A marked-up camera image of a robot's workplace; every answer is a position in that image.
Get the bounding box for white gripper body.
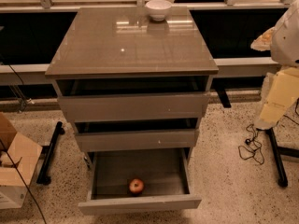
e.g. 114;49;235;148
254;117;278;130

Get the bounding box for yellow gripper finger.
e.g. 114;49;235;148
250;27;276;51
259;67;299;121

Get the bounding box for red apple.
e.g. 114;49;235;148
129;178;144;195

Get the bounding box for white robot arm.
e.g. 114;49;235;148
250;0;299;130

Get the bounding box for middle grey drawer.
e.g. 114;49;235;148
75;118;199;152

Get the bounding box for grey drawer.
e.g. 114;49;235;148
78;148;201;215
55;79;209;122
75;118;199;152

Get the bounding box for bottom grey drawer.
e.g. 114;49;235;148
78;148;201;215

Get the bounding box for grey drawer cabinet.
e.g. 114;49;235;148
45;5;220;170

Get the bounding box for top grey drawer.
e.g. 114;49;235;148
55;79;209;122

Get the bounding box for black right stand foot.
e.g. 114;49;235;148
265;129;299;188

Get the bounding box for black stand foot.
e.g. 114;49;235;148
265;129;299;188
36;121;64;185

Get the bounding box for white bowl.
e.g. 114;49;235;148
145;0;172;21

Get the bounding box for black left stand foot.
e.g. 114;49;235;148
36;121;64;185

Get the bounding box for cardboard box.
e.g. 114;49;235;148
0;113;42;209

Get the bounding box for black cable bundle on floor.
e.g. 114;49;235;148
237;123;265;166

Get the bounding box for black cable at left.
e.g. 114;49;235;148
0;59;48;224

